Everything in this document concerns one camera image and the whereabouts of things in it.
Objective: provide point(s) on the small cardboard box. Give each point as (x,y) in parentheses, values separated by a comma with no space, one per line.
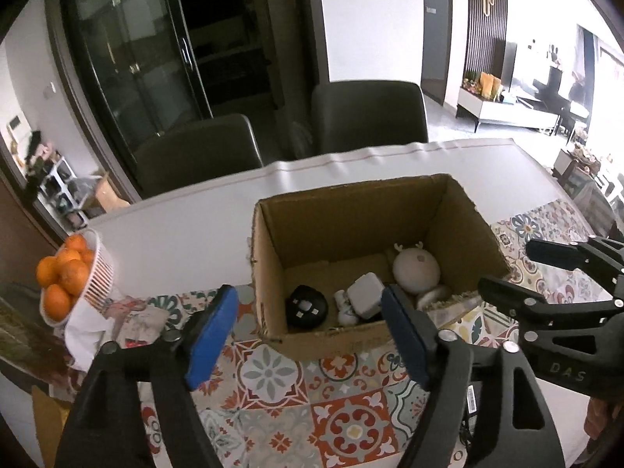
(112,195)

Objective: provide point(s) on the chair with patterned cushion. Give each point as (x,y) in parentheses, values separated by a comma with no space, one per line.
(582,190)

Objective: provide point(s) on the dark hallway door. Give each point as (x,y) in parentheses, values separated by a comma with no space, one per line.
(438,34)

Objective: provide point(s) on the black round device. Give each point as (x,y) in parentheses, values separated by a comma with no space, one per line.
(306,307)

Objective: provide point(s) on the flat screen television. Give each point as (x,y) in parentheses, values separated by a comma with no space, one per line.
(536,68)

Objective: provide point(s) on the brown cardboard box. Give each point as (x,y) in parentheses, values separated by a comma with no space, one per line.
(341,224)

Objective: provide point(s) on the woven straw tissue box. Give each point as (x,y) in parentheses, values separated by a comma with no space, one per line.
(48,424)

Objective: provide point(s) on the white television cabinet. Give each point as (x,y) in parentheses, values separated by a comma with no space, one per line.
(507,112)

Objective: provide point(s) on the yellow paper bags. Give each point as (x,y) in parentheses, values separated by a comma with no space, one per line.
(490,85)

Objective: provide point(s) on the dark grey dining chair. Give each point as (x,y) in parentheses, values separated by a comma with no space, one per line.
(370,117)
(200,156)

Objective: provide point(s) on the small white figurine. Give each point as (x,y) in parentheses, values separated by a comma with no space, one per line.
(345,308)

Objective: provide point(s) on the white shoe rack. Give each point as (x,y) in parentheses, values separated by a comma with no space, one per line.
(61,190)

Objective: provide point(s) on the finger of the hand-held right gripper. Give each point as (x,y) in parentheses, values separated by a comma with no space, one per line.
(507,295)
(551,252)

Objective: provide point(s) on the person's right forearm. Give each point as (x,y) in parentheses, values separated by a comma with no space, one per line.
(602,419)

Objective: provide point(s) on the pile of oranges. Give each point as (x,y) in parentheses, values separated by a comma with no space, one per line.
(63,278)

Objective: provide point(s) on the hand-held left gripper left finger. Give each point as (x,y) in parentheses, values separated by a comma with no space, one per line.
(212,341)

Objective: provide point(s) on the brown wooden entrance door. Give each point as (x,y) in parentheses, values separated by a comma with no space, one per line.
(19,214)

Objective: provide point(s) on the white square power adapter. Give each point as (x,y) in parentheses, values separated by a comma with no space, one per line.
(364,295)

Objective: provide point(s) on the dark slatted wall panel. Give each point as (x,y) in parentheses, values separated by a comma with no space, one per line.
(482,24)

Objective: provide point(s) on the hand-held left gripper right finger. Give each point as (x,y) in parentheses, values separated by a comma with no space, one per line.
(404,336)

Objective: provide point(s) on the patterned tile print table runner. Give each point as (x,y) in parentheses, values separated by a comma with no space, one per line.
(273,375)

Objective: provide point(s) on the black framed sliding glass door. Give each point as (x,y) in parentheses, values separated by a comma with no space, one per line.
(146,58)

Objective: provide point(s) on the beige round night light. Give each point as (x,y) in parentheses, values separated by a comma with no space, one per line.
(417,268)

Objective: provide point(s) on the clear glass vase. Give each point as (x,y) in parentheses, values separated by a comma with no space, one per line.
(24,346)

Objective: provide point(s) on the white plastic fruit basket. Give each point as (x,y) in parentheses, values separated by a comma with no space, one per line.
(100,278)

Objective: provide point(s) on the white plastic bag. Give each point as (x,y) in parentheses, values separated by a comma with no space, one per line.
(85,336)

